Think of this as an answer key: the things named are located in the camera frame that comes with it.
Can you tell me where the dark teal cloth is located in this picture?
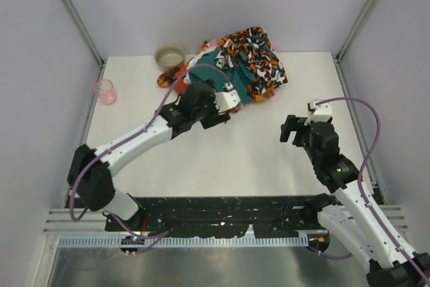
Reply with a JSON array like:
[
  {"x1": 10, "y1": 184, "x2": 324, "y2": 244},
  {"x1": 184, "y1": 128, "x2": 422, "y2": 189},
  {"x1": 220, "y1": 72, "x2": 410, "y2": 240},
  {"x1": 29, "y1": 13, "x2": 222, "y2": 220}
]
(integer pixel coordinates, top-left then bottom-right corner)
[{"x1": 187, "y1": 49, "x2": 254, "y2": 105}]

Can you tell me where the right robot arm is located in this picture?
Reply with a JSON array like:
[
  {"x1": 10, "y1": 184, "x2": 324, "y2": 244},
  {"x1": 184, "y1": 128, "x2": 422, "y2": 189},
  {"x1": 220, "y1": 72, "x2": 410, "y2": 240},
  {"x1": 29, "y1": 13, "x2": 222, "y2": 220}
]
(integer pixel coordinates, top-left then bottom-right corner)
[{"x1": 280, "y1": 115, "x2": 429, "y2": 286}]

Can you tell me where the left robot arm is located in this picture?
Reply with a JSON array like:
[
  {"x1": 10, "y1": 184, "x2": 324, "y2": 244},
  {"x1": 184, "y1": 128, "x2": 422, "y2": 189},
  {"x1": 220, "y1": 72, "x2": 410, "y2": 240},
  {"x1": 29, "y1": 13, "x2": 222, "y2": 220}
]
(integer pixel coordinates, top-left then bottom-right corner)
[{"x1": 67, "y1": 81, "x2": 240, "y2": 222}]

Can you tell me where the orange black patterned cloth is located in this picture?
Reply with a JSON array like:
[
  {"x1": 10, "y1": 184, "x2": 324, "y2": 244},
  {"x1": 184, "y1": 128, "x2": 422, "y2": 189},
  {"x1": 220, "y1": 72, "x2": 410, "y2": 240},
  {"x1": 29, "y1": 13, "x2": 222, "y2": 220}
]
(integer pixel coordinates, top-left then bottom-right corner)
[{"x1": 157, "y1": 63, "x2": 188, "y2": 95}]

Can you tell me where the pink white patterned cloth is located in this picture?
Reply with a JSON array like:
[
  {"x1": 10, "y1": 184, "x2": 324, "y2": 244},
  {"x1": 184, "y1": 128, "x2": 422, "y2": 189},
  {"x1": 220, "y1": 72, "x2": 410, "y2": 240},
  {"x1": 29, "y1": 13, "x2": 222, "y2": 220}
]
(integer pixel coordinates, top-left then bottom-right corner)
[{"x1": 186, "y1": 38, "x2": 220, "y2": 71}]

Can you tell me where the black orange camouflage cloth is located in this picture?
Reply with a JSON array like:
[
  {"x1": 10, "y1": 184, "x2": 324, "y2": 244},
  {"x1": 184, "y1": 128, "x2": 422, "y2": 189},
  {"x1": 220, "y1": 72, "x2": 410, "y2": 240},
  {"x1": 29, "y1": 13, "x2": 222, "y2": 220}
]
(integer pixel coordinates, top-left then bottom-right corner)
[{"x1": 215, "y1": 26, "x2": 288, "y2": 102}]

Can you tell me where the beige ceramic bowl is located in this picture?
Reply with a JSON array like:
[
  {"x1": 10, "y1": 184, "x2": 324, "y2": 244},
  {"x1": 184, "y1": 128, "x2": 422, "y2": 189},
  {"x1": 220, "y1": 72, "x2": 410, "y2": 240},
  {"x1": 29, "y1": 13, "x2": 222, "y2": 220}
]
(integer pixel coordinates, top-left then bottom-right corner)
[{"x1": 154, "y1": 44, "x2": 185, "y2": 71}]

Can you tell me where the pink transparent plastic cup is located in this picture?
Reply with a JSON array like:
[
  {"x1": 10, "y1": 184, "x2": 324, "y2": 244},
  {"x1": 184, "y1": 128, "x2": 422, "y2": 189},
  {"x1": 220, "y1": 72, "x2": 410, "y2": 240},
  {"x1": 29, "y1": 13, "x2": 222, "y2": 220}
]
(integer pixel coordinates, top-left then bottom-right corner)
[{"x1": 93, "y1": 79, "x2": 118, "y2": 106}]

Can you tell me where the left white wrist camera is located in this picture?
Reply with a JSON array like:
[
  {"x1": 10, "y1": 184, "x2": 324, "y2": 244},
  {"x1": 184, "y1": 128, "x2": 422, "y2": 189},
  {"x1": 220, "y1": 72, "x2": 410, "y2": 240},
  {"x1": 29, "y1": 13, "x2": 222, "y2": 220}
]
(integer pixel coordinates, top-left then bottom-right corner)
[{"x1": 214, "y1": 83, "x2": 241, "y2": 113}]

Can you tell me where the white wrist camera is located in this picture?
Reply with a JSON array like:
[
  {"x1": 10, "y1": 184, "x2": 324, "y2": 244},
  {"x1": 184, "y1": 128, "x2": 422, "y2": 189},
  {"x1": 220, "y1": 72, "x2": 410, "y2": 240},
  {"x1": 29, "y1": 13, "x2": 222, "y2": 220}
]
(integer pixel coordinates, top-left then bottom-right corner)
[
  {"x1": 304, "y1": 100, "x2": 333, "y2": 125},
  {"x1": 214, "y1": 83, "x2": 241, "y2": 113}
]

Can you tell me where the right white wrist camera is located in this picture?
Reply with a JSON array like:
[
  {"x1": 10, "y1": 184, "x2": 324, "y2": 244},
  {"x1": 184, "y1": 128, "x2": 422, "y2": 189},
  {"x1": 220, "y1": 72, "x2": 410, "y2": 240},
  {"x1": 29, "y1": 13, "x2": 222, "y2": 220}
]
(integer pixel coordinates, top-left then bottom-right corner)
[{"x1": 304, "y1": 100, "x2": 333, "y2": 125}]

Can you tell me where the right aluminium frame post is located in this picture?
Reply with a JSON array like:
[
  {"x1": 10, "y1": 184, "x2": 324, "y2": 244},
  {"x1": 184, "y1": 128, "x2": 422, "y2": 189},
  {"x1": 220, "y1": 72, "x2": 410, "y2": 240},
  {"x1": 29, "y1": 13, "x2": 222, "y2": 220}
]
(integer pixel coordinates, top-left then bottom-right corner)
[{"x1": 335, "y1": 0, "x2": 400, "y2": 63}]

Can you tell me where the aluminium frame post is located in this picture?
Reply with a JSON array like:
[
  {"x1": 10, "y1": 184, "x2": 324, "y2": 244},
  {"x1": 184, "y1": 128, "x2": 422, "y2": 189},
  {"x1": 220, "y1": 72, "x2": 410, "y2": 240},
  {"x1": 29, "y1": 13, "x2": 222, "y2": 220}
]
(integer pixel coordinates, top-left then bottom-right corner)
[
  {"x1": 335, "y1": 0, "x2": 400, "y2": 63},
  {"x1": 60, "y1": 0, "x2": 104, "y2": 67}
]

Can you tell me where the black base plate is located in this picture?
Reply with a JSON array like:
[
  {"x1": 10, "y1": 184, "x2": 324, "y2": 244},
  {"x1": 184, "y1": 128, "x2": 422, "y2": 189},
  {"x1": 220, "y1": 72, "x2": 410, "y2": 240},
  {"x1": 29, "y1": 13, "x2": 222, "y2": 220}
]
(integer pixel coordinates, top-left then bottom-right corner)
[{"x1": 125, "y1": 196, "x2": 322, "y2": 239}]

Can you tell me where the slotted cable duct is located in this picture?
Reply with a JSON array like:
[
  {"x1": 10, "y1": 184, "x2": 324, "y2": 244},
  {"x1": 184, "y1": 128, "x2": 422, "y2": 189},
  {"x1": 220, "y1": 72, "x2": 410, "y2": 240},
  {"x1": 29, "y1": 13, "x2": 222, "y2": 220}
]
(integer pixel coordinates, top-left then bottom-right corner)
[{"x1": 58, "y1": 234, "x2": 308, "y2": 248}]

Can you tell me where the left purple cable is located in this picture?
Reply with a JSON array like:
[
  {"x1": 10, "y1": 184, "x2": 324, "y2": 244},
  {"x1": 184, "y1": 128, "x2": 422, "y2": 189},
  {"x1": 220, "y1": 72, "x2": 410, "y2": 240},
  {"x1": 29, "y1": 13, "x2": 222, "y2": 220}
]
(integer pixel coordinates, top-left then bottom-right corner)
[{"x1": 69, "y1": 63, "x2": 236, "y2": 256}]

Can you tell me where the left aluminium frame post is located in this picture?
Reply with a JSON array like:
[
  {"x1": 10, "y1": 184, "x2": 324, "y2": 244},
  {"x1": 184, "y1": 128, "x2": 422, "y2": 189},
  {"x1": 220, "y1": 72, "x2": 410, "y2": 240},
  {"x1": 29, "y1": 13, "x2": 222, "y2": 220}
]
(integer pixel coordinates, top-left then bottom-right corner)
[{"x1": 60, "y1": 0, "x2": 104, "y2": 67}]

